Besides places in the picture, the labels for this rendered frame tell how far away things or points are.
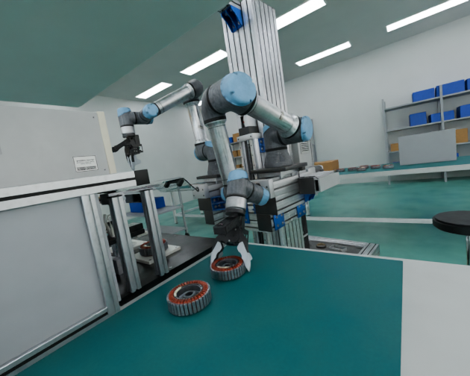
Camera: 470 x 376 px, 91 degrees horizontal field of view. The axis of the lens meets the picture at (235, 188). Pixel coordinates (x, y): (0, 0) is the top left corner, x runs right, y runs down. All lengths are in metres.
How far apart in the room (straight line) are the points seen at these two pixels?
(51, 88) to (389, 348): 0.56
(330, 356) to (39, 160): 0.80
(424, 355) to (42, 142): 0.94
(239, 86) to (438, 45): 6.70
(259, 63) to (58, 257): 1.34
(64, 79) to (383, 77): 7.18
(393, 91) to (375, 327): 6.82
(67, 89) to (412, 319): 0.63
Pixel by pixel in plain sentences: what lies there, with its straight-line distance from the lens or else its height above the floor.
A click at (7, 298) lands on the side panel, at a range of 0.68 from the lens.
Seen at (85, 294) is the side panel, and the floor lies 0.83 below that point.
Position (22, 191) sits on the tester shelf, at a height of 1.10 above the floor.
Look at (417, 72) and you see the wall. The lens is 7.25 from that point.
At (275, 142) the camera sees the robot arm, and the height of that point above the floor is 1.16.
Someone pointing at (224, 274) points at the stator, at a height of 0.78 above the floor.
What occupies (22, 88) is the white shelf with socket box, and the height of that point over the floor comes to 1.17.
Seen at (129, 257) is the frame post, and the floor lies 0.87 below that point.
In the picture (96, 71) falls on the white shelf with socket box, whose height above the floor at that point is 1.17.
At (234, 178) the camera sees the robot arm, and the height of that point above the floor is 1.04.
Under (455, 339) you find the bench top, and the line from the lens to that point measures 0.59.
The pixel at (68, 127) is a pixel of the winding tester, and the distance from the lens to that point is 0.84.
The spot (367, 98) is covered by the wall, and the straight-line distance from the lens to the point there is 7.23.
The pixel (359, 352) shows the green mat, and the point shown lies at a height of 0.75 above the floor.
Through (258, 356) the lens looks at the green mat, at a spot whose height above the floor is 0.75.
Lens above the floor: 1.09
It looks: 6 degrees down
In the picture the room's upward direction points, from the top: 9 degrees counter-clockwise
